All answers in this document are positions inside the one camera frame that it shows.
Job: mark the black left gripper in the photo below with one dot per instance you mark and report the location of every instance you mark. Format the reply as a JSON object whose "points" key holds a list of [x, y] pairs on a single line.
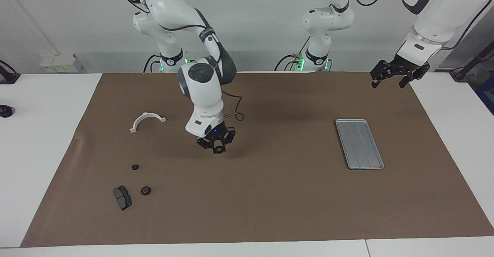
{"points": [[403, 67]]}

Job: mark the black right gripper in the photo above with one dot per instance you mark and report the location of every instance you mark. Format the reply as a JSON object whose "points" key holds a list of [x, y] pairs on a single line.
{"points": [[215, 130]]}

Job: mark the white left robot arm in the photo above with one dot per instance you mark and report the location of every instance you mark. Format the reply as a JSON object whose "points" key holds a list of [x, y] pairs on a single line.
{"points": [[440, 14]]}

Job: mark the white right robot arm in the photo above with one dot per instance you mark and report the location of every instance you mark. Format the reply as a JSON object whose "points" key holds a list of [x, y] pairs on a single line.
{"points": [[200, 87]]}

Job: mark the silver metal tray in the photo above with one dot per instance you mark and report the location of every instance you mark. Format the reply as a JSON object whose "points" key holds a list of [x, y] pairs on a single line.
{"points": [[361, 147]]}

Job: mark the black stand pole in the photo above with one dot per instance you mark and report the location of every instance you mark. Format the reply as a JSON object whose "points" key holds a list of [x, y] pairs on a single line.
{"points": [[459, 75]]}

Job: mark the brown table mat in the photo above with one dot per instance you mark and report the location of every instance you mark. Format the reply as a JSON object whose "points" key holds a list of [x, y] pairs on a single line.
{"points": [[247, 195]]}

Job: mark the blue crate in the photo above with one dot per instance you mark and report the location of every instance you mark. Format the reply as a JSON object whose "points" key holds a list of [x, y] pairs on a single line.
{"points": [[487, 95]]}

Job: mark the dark grey slotted brake pad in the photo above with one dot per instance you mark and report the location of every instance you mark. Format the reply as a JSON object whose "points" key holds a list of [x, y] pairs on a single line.
{"points": [[122, 199]]}

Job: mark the black round knob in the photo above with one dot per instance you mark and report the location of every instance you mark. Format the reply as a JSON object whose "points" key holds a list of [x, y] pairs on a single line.
{"points": [[5, 111]]}

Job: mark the black table clamp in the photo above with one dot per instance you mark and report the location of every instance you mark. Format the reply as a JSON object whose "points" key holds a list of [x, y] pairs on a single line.
{"points": [[7, 77]]}

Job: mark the white curved plastic bracket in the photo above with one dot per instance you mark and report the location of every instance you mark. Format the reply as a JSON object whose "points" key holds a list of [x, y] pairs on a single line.
{"points": [[148, 115]]}

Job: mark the white wall box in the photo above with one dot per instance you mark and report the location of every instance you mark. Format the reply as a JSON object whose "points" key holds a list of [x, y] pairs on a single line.
{"points": [[60, 64]]}

